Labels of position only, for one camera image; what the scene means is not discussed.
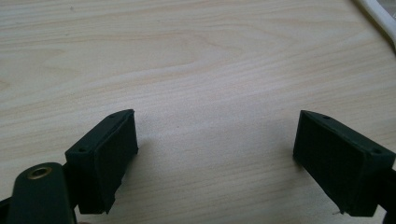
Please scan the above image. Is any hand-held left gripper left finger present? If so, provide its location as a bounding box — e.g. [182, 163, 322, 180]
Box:
[64, 108, 139, 216]

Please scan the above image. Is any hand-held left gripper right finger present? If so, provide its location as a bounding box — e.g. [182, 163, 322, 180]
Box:
[292, 109, 396, 217]

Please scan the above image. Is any clear plastic bag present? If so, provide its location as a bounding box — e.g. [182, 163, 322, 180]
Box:
[353, 0, 396, 50]

